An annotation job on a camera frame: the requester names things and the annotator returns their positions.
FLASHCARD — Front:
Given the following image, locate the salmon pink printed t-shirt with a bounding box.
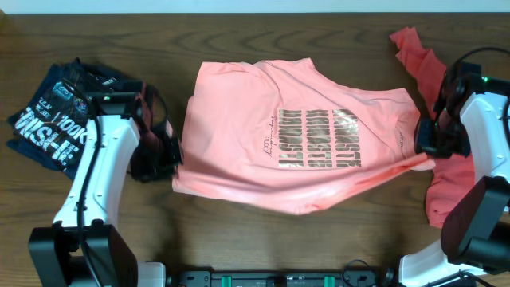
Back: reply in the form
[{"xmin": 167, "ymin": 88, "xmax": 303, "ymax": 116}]
[{"xmin": 172, "ymin": 58, "xmax": 434, "ymax": 214}]

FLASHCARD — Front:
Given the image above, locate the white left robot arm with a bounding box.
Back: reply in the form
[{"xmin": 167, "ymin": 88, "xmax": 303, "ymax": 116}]
[{"xmin": 29, "ymin": 92, "xmax": 182, "ymax": 287}]

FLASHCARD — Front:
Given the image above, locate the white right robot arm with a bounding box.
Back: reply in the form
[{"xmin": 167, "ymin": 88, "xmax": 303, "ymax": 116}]
[{"xmin": 398, "ymin": 73, "xmax": 509, "ymax": 286}]

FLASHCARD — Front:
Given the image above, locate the red crumpled t-shirt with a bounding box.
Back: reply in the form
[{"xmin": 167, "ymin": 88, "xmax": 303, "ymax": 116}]
[{"xmin": 390, "ymin": 27, "xmax": 475, "ymax": 228}]

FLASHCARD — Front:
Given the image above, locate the folded navy printed t-shirt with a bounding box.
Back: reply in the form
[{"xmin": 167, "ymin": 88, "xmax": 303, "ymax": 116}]
[{"xmin": 7, "ymin": 58, "xmax": 143, "ymax": 179}]

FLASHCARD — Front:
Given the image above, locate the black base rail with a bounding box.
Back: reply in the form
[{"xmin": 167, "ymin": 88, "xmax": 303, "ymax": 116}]
[{"xmin": 168, "ymin": 267, "xmax": 394, "ymax": 287}]

